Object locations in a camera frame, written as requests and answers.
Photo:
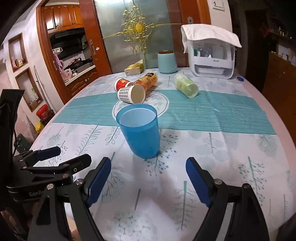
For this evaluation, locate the patterned teal tablecloth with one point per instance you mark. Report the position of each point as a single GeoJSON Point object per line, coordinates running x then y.
{"type": "Point", "coordinates": [229, 128]}

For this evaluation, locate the teal ceramic jar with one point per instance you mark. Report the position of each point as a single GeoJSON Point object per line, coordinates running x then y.
{"type": "Point", "coordinates": [167, 62]}

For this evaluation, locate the blue plastic cup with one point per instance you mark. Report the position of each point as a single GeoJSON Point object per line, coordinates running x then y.
{"type": "Point", "coordinates": [139, 125]}

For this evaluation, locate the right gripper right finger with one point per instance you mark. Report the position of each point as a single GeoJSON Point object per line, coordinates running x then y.
{"type": "Point", "coordinates": [247, 221]}

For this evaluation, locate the white storage organizer box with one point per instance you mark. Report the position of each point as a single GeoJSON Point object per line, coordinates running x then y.
{"type": "Point", "coordinates": [211, 58]}

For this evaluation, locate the orange snack canister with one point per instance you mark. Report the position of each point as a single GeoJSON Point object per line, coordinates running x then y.
{"type": "Point", "coordinates": [147, 81]}

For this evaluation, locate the red lidded tin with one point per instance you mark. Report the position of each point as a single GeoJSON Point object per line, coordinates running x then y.
{"type": "Point", "coordinates": [43, 112]}

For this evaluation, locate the red paper cup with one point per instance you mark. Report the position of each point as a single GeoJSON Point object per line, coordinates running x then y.
{"type": "Point", "coordinates": [121, 83]}

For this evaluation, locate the yellow tissue box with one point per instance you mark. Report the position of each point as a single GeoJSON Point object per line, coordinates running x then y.
{"type": "Point", "coordinates": [134, 69]}

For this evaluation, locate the grey checkered paper cup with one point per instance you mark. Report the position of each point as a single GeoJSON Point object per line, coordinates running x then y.
{"type": "Point", "coordinates": [132, 94]}

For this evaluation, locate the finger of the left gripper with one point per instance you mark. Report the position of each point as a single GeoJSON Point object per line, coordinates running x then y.
{"type": "Point", "coordinates": [60, 173]}
{"type": "Point", "coordinates": [30, 158]}

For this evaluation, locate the yellow bottle on floor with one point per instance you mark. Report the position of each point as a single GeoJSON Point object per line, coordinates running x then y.
{"type": "Point", "coordinates": [39, 127]}

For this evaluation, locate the pale green plastic cup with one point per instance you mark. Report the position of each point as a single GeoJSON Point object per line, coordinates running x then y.
{"type": "Point", "coordinates": [185, 85]}

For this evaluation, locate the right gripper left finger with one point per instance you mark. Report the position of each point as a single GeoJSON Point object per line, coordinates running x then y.
{"type": "Point", "coordinates": [50, 221]}

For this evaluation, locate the gold ornamental door decoration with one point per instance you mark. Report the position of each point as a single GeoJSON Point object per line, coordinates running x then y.
{"type": "Point", "coordinates": [135, 30]}

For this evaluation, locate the wall light switch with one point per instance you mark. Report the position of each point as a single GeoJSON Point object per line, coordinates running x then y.
{"type": "Point", "coordinates": [218, 5]}

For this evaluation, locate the white cloth cover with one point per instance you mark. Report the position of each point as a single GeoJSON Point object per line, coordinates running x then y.
{"type": "Point", "coordinates": [198, 32]}

